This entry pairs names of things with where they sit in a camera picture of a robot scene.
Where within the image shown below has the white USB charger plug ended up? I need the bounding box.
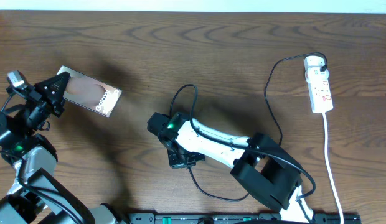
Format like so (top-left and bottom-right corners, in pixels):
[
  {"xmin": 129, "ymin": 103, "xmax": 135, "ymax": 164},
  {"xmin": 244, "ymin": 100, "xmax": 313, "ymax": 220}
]
[{"xmin": 304, "ymin": 55, "xmax": 326, "ymax": 70}]

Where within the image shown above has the white power strip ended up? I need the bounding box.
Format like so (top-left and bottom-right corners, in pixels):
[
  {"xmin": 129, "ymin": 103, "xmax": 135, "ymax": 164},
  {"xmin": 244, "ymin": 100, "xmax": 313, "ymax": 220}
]
[{"xmin": 305, "ymin": 67, "xmax": 333, "ymax": 114}]

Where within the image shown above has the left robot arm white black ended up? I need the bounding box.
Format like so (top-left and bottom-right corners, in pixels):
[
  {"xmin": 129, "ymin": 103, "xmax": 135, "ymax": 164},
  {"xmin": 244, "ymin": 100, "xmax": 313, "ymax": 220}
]
[{"xmin": 0, "ymin": 70, "xmax": 130, "ymax": 223}]

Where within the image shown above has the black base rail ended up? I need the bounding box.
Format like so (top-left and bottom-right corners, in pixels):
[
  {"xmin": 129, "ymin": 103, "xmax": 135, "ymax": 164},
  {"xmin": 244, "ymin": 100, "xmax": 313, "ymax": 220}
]
[{"xmin": 127, "ymin": 212, "xmax": 362, "ymax": 224}]

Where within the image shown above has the black charger cable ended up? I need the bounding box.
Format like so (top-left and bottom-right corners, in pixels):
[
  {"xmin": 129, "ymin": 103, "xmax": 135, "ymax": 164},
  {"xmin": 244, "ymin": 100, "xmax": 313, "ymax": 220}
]
[{"xmin": 187, "ymin": 52, "xmax": 329, "ymax": 202}]

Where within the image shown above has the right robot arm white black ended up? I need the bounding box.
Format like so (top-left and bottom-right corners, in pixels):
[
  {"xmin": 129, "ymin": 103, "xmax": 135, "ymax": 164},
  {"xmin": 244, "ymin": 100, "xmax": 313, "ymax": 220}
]
[{"xmin": 147, "ymin": 113, "xmax": 315, "ymax": 223}]

